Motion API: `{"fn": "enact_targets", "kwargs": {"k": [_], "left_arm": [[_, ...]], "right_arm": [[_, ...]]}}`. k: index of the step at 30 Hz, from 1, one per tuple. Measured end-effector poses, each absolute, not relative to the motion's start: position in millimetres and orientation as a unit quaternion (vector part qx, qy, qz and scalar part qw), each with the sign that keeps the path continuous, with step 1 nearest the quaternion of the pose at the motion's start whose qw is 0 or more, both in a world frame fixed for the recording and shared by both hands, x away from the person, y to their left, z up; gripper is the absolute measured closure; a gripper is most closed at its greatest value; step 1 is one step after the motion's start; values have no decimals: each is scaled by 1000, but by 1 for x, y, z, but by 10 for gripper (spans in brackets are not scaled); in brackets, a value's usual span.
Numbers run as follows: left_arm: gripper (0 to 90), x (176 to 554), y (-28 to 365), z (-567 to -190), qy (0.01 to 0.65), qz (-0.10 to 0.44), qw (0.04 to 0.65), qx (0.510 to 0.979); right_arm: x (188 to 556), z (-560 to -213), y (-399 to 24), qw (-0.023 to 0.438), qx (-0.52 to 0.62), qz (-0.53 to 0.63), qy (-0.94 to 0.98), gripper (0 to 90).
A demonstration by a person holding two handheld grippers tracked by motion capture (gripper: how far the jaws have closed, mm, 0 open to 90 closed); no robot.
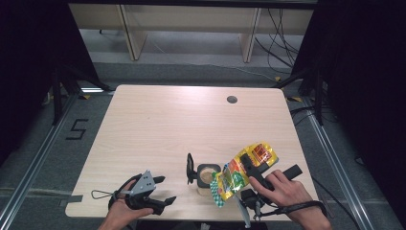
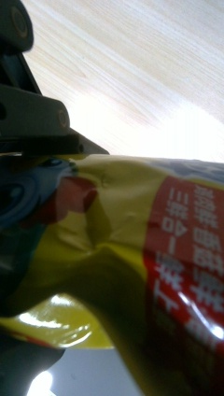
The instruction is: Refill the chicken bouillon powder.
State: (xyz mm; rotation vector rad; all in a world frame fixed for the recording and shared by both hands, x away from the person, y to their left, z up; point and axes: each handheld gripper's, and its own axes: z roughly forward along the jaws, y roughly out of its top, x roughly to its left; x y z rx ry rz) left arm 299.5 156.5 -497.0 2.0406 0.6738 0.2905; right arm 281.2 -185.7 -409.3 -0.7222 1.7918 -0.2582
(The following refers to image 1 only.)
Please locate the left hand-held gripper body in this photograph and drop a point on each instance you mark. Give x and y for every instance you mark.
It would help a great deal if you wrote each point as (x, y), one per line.
(143, 185)

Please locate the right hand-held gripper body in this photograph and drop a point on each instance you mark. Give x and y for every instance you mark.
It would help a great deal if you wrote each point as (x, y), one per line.
(250, 198)

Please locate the yellow seasoning pouch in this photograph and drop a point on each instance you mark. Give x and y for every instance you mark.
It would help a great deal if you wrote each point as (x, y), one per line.
(236, 172)

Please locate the glass jar with black lid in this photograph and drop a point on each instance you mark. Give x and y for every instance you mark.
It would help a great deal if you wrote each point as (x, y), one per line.
(207, 175)

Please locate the person's right hand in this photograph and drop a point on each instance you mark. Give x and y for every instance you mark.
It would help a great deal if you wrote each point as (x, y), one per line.
(284, 191)

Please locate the person's left hand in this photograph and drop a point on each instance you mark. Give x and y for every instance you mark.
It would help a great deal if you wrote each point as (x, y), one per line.
(119, 211)

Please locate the person's white garment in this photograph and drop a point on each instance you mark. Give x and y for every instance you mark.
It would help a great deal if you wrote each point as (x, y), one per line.
(204, 227)

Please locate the grey floor tape strip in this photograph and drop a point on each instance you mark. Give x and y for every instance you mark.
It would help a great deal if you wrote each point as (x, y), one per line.
(72, 199)

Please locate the yellow floor tape piece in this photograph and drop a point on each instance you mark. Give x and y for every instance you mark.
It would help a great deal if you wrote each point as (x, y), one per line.
(85, 96)
(295, 99)

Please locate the black metal stand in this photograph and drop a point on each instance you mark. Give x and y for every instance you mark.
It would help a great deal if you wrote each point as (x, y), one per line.
(57, 96)
(318, 99)

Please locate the light wooden shelf unit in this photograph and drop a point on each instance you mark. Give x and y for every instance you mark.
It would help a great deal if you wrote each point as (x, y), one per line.
(137, 41)

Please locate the dark curtain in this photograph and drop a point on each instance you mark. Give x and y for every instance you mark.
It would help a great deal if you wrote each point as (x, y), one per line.
(367, 80)
(22, 64)

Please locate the aluminium floor rail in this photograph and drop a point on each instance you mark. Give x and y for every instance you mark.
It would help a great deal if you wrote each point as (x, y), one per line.
(332, 159)
(38, 153)

